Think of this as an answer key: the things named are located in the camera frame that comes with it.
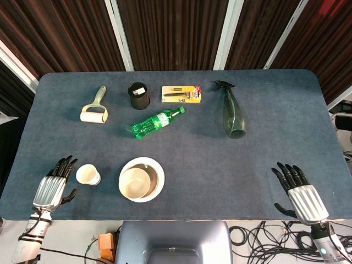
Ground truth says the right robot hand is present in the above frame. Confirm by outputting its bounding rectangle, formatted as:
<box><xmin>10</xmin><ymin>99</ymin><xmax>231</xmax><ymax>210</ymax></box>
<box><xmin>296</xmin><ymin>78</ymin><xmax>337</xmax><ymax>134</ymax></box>
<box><xmin>271</xmin><ymin>162</ymin><xmax>330</xmax><ymax>226</ymax></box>

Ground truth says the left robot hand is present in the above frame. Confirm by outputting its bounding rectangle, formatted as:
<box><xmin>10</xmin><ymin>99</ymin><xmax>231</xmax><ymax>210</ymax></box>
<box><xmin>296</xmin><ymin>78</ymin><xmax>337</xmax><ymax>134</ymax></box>
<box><xmin>32</xmin><ymin>155</ymin><xmax>79</xmax><ymax>213</ymax></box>

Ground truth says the white paper cup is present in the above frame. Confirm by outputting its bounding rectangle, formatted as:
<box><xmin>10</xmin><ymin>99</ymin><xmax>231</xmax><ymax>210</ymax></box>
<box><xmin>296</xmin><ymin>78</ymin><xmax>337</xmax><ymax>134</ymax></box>
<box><xmin>75</xmin><ymin>163</ymin><xmax>102</xmax><ymax>186</ymax></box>

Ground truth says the orange device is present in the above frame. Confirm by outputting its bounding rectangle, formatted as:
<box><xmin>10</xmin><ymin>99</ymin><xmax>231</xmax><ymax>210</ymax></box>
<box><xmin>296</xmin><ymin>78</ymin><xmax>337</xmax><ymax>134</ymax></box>
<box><xmin>95</xmin><ymin>232</ymin><xmax>117</xmax><ymax>262</ymax></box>

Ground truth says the black equipment box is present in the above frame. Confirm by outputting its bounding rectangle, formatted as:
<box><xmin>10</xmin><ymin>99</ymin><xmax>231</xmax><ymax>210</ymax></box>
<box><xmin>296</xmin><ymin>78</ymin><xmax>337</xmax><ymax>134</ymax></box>
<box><xmin>331</xmin><ymin>101</ymin><xmax>352</xmax><ymax>131</ymax></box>

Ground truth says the beige bowl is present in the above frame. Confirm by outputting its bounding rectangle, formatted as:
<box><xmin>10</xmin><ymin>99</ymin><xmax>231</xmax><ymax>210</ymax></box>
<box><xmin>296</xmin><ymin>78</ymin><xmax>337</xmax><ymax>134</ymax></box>
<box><xmin>122</xmin><ymin>163</ymin><xmax>161</xmax><ymax>198</ymax></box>

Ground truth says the blue felt table mat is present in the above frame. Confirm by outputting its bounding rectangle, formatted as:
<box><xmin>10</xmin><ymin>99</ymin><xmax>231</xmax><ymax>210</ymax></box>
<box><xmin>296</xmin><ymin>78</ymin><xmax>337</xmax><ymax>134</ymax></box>
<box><xmin>0</xmin><ymin>69</ymin><xmax>352</xmax><ymax>222</ymax></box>

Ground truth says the large white plate bowl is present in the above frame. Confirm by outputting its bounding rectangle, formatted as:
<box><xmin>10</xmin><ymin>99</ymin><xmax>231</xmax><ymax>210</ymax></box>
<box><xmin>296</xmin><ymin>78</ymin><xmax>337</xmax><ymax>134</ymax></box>
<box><xmin>118</xmin><ymin>157</ymin><xmax>166</xmax><ymax>204</ymax></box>

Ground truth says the dark green spray bottle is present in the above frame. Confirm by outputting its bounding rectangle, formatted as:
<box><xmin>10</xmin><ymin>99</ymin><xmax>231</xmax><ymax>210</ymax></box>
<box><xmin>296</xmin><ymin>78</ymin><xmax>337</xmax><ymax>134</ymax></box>
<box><xmin>214</xmin><ymin>80</ymin><xmax>247</xmax><ymax>139</ymax></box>

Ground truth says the green plastic soda bottle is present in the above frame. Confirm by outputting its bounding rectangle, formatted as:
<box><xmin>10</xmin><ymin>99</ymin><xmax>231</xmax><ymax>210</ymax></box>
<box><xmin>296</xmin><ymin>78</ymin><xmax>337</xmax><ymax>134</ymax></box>
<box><xmin>131</xmin><ymin>106</ymin><xmax>185</xmax><ymax>140</ymax></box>

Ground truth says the black cylindrical container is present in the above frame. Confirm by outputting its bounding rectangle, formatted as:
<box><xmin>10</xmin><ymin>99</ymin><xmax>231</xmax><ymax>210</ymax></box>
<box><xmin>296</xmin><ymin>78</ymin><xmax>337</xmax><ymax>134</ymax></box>
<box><xmin>126</xmin><ymin>81</ymin><xmax>151</xmax><ymax>111</ymax></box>

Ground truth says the grey blue robot torso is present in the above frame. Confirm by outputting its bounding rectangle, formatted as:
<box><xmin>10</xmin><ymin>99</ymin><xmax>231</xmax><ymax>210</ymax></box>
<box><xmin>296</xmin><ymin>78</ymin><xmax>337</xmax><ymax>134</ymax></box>
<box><xmin>114</xmin><ymin>221</ymin><xmax>234</xmax><ymax>264</ymax></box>

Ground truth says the razor in yellow blister pack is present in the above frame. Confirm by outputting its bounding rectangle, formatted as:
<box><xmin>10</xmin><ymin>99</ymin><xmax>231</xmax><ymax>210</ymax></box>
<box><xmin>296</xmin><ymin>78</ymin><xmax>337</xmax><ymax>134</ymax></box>
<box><xmin>161</xmin><ymin>85</ymin><xmax>203</xmax><ymax>104</ymax></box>

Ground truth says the black cable bundle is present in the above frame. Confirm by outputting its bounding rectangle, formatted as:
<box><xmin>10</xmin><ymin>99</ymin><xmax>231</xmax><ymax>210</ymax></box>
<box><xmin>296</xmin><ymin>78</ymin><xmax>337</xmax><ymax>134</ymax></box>
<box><xmin>229</xmin><ymin>219</ymin><xmax>352</xmax><ymax>264</ymax></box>

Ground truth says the thin green cable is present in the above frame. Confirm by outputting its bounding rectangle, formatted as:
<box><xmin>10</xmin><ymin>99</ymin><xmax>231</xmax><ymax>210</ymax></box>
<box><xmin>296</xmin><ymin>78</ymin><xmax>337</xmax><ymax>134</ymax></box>
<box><xmin>83</xmin><ymin>238</ymin><xmax>97</xmax><ymax>262</ymax></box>

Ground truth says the lint roller pale green handle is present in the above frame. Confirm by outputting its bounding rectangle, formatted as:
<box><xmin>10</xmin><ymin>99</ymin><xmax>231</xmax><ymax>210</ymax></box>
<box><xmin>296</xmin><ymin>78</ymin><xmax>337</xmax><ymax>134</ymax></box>
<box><xmin>79</xmin><ymin>85</ymin><xmax>109</xmax><ymax>124</ymax></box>

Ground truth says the white partition post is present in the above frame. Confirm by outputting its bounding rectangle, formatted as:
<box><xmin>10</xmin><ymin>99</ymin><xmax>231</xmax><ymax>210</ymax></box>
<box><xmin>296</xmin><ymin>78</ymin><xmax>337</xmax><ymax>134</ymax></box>
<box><xmin>213</xmin><ymin>0</ymin><xmax>245</xmax><ymax>71</ymax></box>
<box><xmin>327</xmin><ymin>84</ymin><xmax>352</xmax><ymax>111</ymax></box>
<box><xmin>104</xmin><ymin>0</ymin><xmax>135</xmax><ymax>72</ymax></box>
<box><xmin>0</xmin><ymin>40</ymin><xmax>40</xmax><ymax>94</ymax></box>
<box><xmin>263</xmin><ymin>0</ymin><xmax>309</xmax><ymax>70</ymax></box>

